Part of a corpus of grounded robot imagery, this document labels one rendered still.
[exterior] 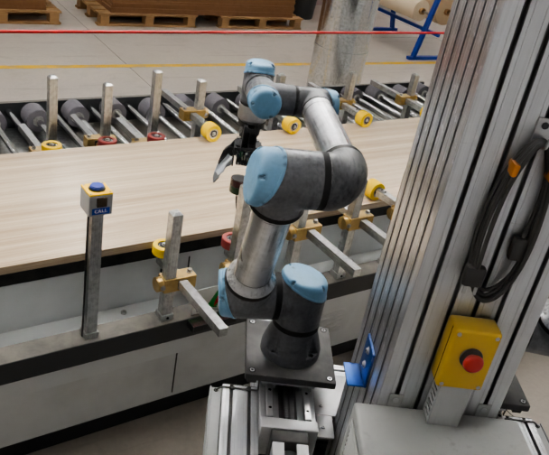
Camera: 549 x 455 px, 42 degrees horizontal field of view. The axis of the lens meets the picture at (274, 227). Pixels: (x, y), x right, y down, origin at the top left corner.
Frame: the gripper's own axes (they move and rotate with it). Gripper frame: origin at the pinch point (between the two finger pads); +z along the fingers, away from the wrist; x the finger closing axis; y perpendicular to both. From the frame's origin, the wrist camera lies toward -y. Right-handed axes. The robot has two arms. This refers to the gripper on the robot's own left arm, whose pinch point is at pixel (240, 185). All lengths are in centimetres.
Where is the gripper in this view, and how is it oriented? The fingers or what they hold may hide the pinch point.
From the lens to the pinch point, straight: 194.6
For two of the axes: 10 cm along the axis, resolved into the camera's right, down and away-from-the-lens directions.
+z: -1.7, 8.6, 4.8
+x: 9.9, 1.4, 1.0
